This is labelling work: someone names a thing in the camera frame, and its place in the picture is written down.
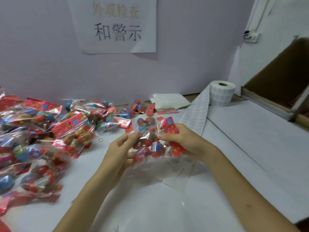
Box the person's left hand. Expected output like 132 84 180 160
96 131 143 190

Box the white label roll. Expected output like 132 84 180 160
180 81 236 137

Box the person's right hand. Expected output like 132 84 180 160
156 123 217 165

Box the folded white cloth stack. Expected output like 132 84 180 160
150 93 191 111

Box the white power socket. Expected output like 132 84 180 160
243 29 262 44

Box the white paper wall sign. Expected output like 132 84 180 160
67 0 157 55

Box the person's right forearm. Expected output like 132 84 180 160
203 148 301 232

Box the white cable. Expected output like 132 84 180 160
246 0 271 34

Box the person's left forearm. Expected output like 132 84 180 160
53 176 114 232

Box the clear toy ball bag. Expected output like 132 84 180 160
131 116 188 168

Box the brown cardboard box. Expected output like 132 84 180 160
241 37 309 130

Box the empty clear plastic bag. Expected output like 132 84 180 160
135 157 201 191

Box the pile of toy ball packets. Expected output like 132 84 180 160
0 87 156 232

